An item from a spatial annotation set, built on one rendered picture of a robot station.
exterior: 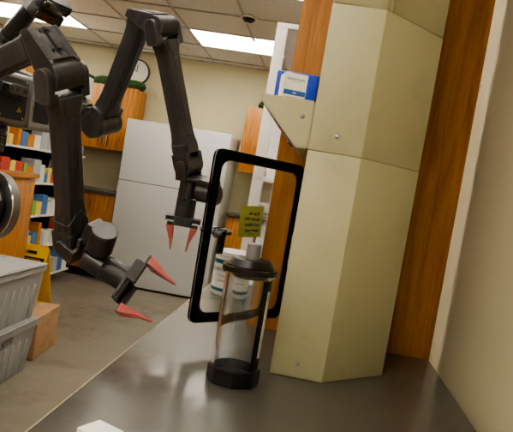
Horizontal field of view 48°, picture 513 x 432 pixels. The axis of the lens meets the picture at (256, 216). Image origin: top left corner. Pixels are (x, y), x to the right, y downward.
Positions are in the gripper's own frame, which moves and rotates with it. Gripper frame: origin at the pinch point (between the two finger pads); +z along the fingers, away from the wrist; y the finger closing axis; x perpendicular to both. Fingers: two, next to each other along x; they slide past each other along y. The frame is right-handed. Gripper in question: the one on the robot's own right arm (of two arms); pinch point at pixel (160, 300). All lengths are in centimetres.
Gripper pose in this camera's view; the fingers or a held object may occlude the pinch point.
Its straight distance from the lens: 132.3
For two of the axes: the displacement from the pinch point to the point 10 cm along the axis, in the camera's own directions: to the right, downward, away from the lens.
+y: 5.0, -8.0, 3.3
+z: 8.6, 5.0, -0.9
